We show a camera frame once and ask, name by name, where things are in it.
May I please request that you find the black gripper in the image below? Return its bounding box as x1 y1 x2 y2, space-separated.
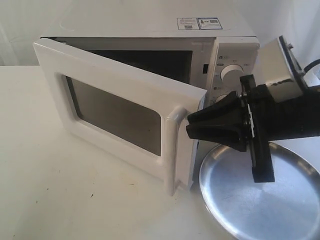
186 74 275 183

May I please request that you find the white microwave door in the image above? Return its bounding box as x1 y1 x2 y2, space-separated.
33 38 206 196

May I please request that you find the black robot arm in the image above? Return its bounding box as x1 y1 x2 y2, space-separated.
186 75 320 183

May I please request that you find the white microwave oven body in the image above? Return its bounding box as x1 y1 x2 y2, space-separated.
37 8 260 109

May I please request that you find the printed warning label sticker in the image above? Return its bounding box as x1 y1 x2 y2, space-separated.
177 17 223 30

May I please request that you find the lower white control knob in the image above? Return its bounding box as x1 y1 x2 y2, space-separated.
214 94 227 104

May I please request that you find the white control knob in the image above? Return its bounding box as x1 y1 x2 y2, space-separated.
220 64 245 87
214 94 227 104

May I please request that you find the upper white control knob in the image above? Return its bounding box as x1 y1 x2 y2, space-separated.
220 64 245 87

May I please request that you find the round stainless steel tray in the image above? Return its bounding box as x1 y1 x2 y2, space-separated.
199 143 320 240

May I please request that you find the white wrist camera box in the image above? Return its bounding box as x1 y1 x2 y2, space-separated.
258 35 309 103

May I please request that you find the black cable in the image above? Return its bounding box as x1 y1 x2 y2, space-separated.
301 58 320 76

